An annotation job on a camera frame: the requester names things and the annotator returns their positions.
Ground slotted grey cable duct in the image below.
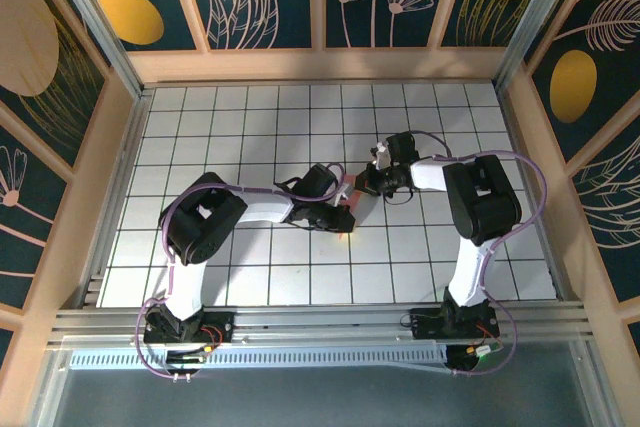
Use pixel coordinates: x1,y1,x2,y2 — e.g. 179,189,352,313
67,346,454,372

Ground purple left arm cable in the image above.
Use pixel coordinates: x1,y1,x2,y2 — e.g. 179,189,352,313
134,161,347,382

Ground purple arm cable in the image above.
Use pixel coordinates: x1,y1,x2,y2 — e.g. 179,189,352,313
384,130,549,378
134,161,347,382

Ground pink square paper sheet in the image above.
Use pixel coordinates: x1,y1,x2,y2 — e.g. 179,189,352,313
335,171,371,241

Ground blue panel yellow oval feather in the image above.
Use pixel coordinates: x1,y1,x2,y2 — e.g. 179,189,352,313
74,0,210,54

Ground aluminium corner post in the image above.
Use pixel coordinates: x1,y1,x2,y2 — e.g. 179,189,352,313
42,0,151,98
492,0,586,91

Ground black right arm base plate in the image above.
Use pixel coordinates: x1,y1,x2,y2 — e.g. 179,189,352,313
407,307,501,343

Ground aluminium table side rail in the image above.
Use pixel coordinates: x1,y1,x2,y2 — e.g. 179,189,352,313
494,81,584,304
77,89,154,308

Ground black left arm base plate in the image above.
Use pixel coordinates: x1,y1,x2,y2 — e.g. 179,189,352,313
142,310,236,346

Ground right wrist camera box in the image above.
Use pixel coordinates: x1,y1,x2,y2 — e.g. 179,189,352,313
369,141,393,172

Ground long aluminium mounting rail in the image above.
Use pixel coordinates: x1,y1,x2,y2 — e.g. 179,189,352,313
47,300,599,349

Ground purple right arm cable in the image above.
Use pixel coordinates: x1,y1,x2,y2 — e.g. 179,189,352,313
384,130,549,378

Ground blue panel pink fern leaves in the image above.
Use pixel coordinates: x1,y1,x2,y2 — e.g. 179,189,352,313
564,134,640,306

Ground blue panel yellow oval fern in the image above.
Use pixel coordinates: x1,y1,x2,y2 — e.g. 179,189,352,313
519,0,640,166

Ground panel beige disc gold lines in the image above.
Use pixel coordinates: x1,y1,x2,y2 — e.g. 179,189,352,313
0,0,112,171

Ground aluminium frame leg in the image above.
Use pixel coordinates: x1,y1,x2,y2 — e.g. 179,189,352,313
574,341,621,427
24,346,71,427

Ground blue panel single pink flower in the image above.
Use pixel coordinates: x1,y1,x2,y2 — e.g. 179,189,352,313
0,99,77,317

